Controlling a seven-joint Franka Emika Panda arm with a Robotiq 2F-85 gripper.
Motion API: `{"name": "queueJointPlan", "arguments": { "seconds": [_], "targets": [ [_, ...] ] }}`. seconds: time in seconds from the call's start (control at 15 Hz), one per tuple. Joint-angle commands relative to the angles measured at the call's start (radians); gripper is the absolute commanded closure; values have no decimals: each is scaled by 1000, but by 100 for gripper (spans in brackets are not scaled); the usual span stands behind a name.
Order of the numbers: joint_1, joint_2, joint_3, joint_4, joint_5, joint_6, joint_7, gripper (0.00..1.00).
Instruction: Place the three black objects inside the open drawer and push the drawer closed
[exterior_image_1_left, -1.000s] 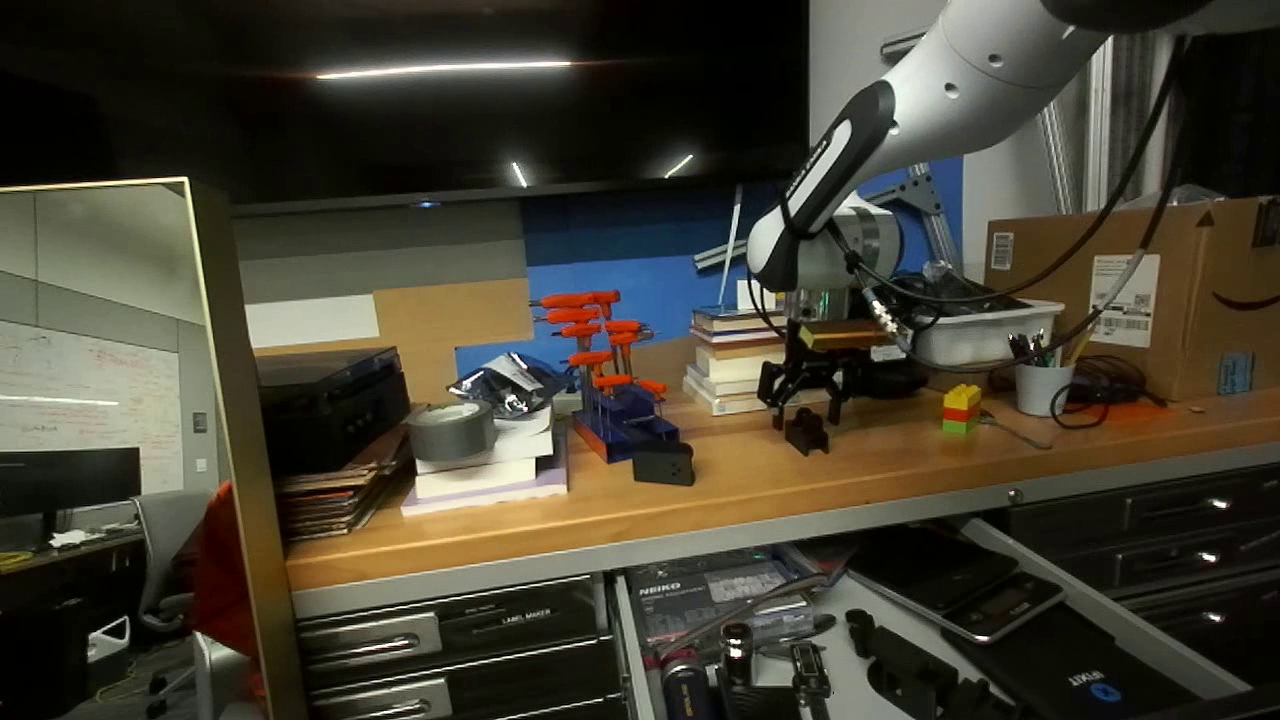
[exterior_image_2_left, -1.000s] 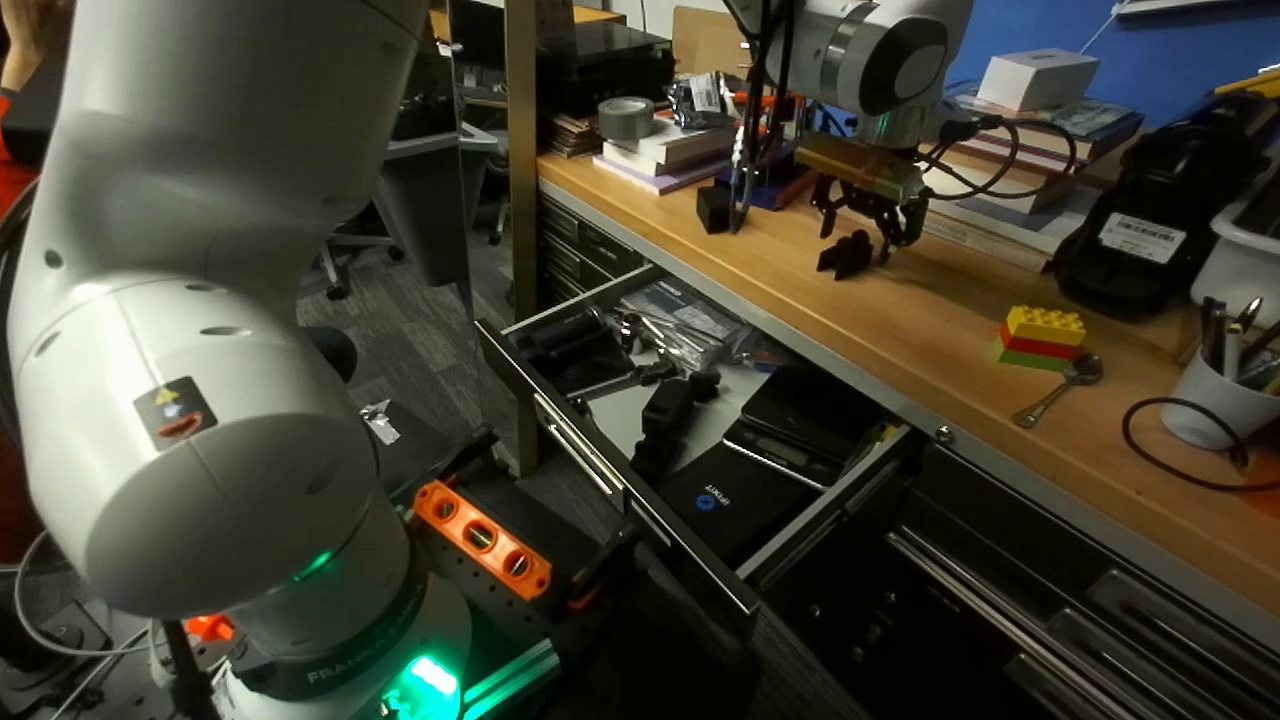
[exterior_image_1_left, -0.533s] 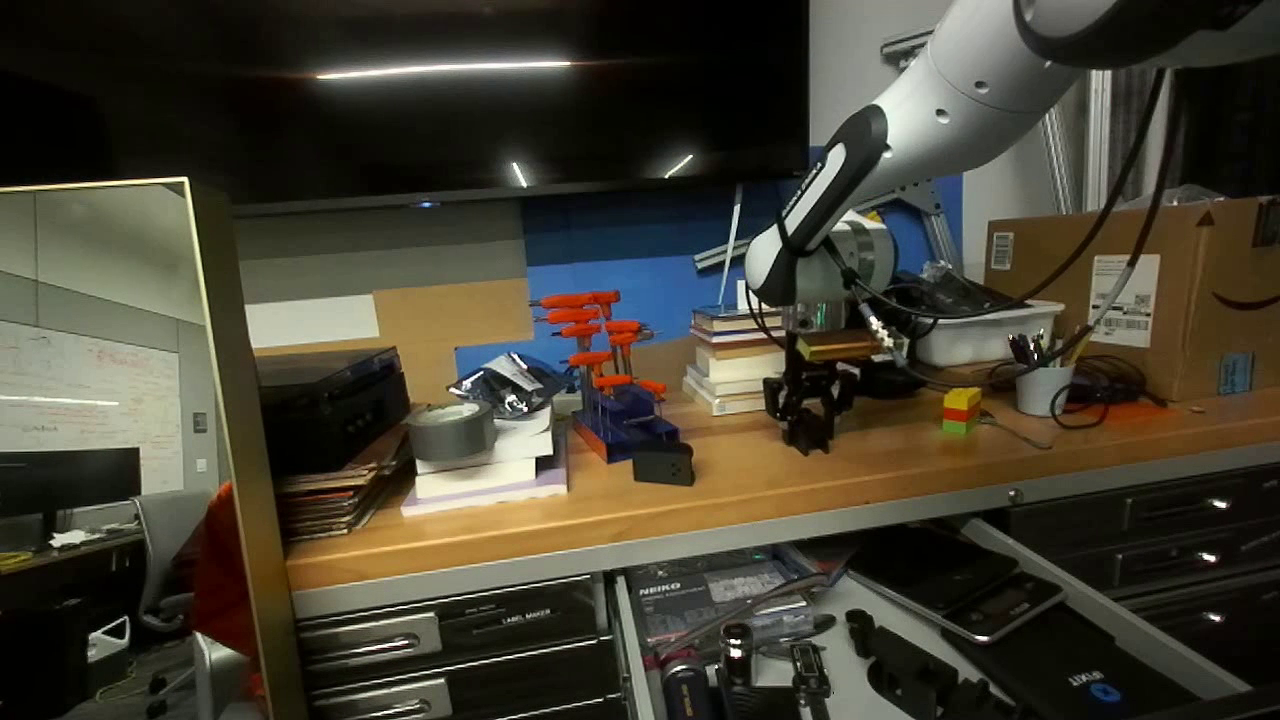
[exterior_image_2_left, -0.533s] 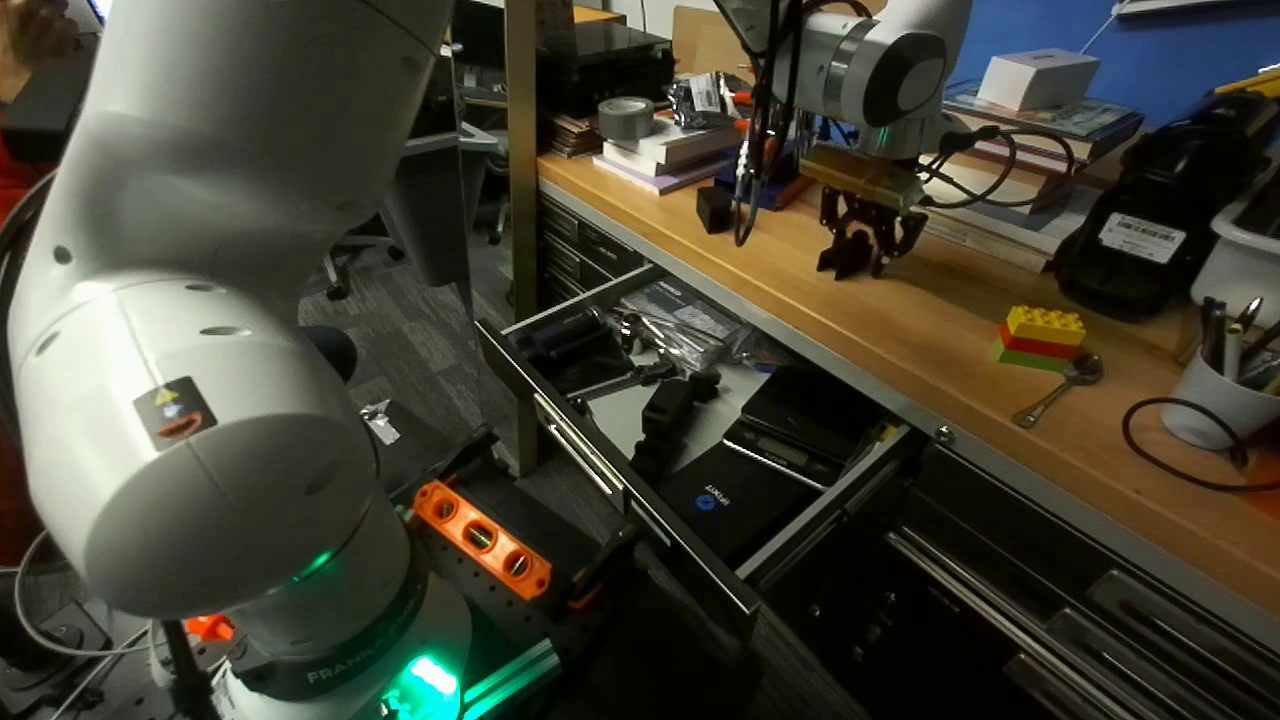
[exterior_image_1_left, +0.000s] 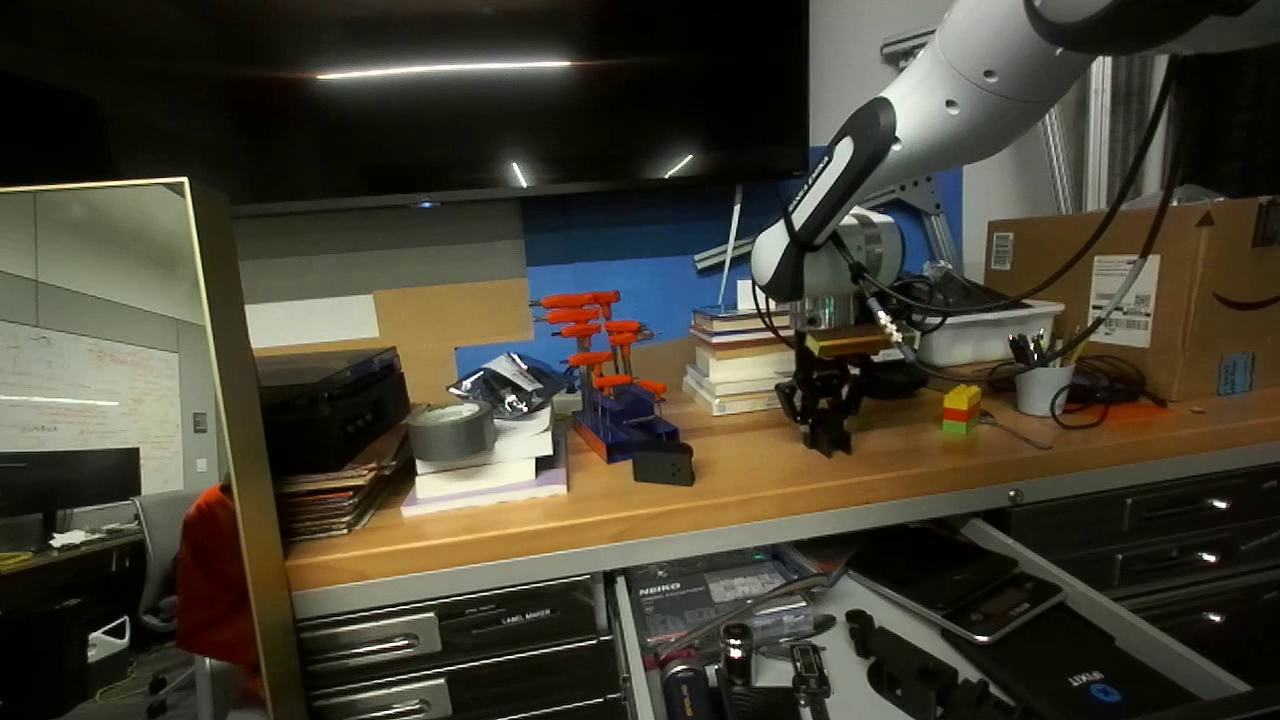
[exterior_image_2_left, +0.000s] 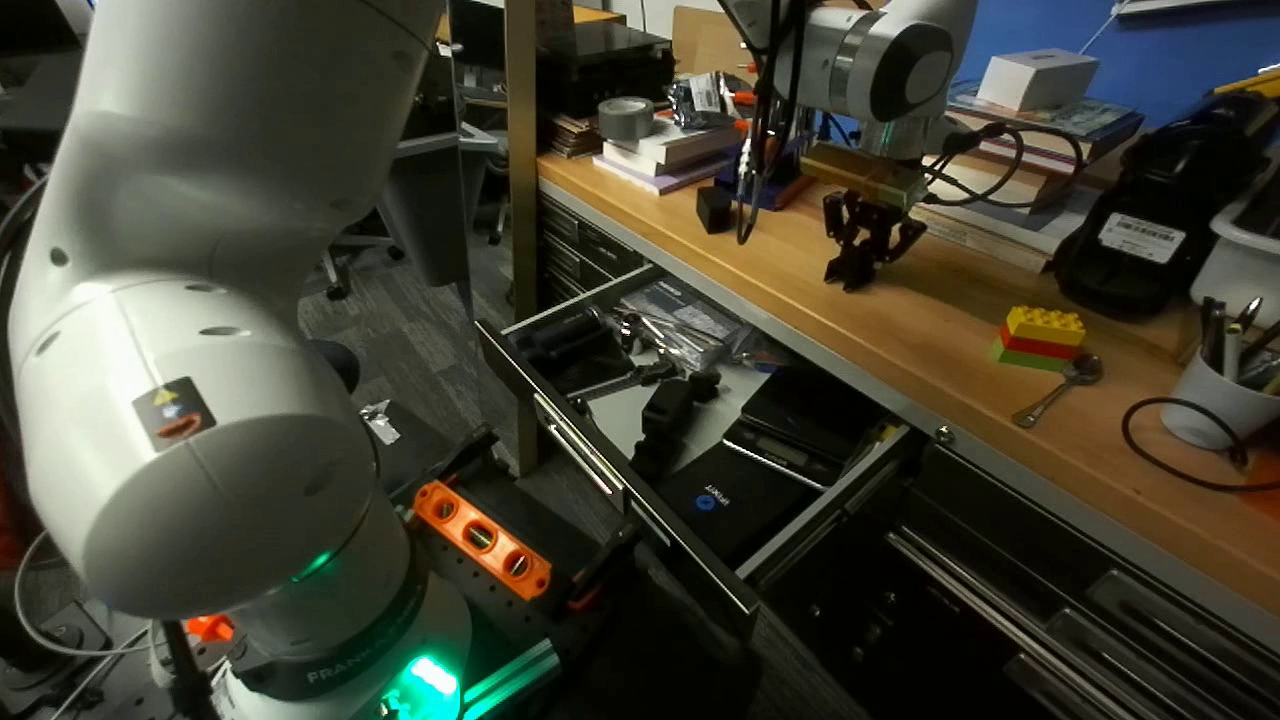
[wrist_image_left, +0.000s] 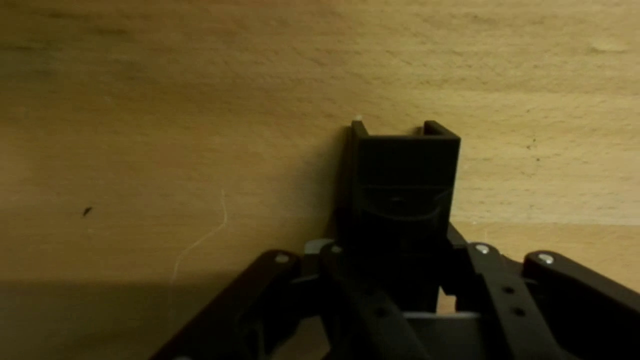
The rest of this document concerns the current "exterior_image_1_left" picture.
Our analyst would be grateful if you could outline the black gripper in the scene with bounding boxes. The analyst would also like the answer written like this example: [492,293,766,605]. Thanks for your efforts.
[781,353,872,460]

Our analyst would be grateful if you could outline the large black plastic block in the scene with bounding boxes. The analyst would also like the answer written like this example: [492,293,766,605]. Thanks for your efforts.
[629,438,701,488]

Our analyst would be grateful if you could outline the wide tool drawer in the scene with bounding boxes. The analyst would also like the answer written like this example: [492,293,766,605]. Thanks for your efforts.
[613,513,1259,720]

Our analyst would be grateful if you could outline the black drawer cabinet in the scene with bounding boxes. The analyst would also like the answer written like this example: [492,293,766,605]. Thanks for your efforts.
[996,460,1280,682]

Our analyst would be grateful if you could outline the black label printer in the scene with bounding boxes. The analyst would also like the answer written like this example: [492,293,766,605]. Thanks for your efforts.
[852,354,932,404]

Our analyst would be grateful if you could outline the stack of books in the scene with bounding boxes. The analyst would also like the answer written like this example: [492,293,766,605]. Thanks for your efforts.
[682,299,810,419]

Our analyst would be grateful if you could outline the colourful toy brick stack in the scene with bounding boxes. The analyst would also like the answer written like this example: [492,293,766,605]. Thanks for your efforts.
[939,380,985,444]

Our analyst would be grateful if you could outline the white plastic bin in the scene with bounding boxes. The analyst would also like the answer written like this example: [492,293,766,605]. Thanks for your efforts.
[915,285,1068,372]

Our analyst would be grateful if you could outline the Neiko spring assortment box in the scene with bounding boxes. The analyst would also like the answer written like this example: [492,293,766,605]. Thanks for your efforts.
[632,546,835,647]

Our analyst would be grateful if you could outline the thin white stick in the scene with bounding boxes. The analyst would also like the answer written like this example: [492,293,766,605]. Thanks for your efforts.
[715,184,753,312]

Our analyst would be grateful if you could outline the black Taylor digital scale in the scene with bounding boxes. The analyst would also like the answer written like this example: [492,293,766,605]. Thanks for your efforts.
[847,522,1074,653]

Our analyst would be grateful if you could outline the white cup with pens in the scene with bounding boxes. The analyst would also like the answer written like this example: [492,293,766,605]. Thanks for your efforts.
[1010,328,1081,419]

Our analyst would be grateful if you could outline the orange hex key set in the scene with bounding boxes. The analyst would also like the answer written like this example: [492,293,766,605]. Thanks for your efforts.
[534,286,687,466]

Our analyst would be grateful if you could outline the black cylindrical tool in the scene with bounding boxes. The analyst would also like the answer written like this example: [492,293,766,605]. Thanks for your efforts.
[715,614,769,720]

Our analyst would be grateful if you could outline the black plastic wedge holder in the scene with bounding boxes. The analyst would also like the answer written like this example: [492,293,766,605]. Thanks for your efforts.
[864,647,985,720]

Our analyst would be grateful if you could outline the silver metal part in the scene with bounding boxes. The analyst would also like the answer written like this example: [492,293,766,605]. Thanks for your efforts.
[448,347,573,422]

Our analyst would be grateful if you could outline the stack of white boxes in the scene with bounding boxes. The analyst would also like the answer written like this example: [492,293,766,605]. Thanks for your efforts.
[395,404,576,519]

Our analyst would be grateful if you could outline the black case blue logo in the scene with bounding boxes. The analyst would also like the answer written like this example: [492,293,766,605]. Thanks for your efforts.
[1043,656,1152,720]

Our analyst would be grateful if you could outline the brown cardboard sheet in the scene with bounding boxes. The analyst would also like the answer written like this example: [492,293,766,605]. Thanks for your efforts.
[377,276,537,404]

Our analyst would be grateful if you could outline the brown cardboard shipping box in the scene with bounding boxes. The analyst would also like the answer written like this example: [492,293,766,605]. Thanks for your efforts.
[985,197,1280,411]

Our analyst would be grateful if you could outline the black box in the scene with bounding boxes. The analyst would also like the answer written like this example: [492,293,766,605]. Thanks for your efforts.
[256,347,415,485]

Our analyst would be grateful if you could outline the white paper sheet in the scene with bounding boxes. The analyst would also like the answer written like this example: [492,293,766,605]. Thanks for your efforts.
[244,293,383,353]

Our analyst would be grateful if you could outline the large black TV screen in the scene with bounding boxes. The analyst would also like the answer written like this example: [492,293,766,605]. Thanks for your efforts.
[0,0,811,216]

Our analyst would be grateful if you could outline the person in red jacket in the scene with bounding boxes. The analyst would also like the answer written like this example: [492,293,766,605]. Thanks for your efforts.
[172,481,263,670]

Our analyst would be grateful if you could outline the wood framed panel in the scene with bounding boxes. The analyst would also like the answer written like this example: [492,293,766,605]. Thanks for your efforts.
[0,171,311,720]

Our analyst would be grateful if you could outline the grey metal bar bracket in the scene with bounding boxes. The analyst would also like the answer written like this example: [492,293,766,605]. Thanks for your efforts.
[694,197,805,276]

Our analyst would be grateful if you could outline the grey duct tape roll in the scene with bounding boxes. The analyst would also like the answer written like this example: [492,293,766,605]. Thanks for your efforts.
[404,394,501,466]

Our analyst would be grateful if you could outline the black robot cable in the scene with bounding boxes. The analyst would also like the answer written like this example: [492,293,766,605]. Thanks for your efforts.
[852,51,1193,366]

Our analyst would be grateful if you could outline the metal wall rail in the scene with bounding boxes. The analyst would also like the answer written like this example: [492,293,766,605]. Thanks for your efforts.
[877,23,960,73]

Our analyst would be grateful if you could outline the grey handled drawer cabinet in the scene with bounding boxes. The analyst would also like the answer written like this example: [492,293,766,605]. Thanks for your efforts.
[293,573,629,720]

